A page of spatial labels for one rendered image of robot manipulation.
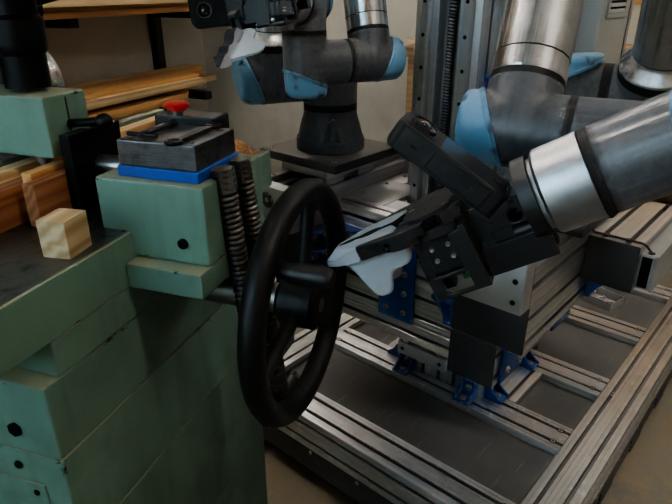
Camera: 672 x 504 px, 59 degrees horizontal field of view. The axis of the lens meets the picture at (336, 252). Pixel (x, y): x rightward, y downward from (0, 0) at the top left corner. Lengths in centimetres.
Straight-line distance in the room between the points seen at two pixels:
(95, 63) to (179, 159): 336
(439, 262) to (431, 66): 73
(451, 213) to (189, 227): 28
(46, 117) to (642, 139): 60
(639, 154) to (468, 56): 71
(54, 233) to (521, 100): 47
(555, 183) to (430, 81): 76
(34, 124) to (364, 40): 57
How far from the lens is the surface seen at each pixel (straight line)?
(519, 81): 61
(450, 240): 52
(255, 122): 458
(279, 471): 163
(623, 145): 49
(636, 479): 178
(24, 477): 75
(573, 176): 49
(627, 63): 98
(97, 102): 333
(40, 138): 77
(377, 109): 409
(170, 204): 65
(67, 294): 63
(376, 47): 108
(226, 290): 71
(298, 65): 103
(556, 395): 162
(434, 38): 122
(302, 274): 57
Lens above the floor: 115
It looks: 25 degrees down
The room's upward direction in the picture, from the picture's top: straight up
